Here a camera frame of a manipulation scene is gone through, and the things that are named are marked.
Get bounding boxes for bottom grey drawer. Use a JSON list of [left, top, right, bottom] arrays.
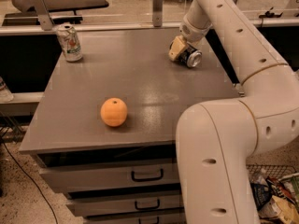
[[83, 211, 186, 224]]

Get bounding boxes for grey drawer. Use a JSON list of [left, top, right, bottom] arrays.
[[40, 163, 179, 193], [83, 211, 186, 224], [66, 193, 183, 217]]

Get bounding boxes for clear plastic bottle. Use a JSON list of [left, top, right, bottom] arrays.
[[0, 77, 14, 102]]

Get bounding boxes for dark blue snack bag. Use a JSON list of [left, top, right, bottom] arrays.
[[250, 183, 272, 210]]

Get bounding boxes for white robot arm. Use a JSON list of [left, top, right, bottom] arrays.
[[169, 0, 299, 224]]

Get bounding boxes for metal bracket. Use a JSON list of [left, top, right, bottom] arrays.
[[152, 0, 163, 27], [32, 0, 53, 31]]

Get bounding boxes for orange fruit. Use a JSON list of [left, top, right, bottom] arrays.
[[100, 98, 128, 127]]

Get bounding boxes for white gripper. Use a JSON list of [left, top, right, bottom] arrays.
[[168, 16, 211, 61]]

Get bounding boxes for middle metal bracket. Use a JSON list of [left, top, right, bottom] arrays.
[[152, 0, 163, 27]]

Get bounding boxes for blue pepsi can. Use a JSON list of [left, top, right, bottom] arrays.
[[178, 47, 202, 68]]

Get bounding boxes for grey drawer cabinet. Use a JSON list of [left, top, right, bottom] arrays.
[[20, 28, 237, 224]]

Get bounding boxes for middle grey drawer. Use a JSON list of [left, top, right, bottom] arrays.
[[66, 193, 183, 217]]

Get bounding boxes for left metal bracket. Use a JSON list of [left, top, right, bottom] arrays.
[[32, 0, 53, 31]]

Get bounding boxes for white green soda can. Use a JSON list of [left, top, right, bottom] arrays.
[[56, 23, 82, 62]]

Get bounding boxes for black floor cable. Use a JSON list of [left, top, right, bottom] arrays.
[[0, 138, 59, 224]]

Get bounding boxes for wire basket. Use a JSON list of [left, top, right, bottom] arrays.
[[247, 164, 299, 224]]

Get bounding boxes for yellow snack bag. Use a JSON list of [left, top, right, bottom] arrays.
[[259, 196, 299, 224]]

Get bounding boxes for top grey drawer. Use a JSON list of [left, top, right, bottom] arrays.
[[40, 163, 179, 193]]

